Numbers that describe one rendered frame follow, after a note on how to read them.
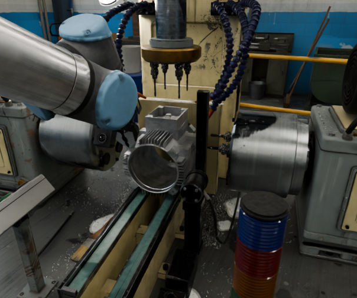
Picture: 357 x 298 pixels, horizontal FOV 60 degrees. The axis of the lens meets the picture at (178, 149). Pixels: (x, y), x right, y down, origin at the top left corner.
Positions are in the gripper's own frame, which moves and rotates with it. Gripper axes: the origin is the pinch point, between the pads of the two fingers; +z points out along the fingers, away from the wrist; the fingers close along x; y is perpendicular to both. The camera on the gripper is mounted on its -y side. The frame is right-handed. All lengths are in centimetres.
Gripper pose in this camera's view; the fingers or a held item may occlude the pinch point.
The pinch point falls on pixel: (129, 146)
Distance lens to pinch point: 86.9
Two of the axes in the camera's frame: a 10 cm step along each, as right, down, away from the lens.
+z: 1.4, 5.9, 8.0
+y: 2.4, -8.0, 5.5
